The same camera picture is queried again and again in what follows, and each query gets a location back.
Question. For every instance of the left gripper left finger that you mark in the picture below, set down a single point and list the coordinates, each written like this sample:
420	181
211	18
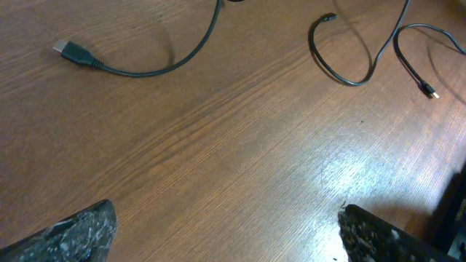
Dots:
85	236

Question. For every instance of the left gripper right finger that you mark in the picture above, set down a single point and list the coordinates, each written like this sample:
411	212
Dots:
366	237

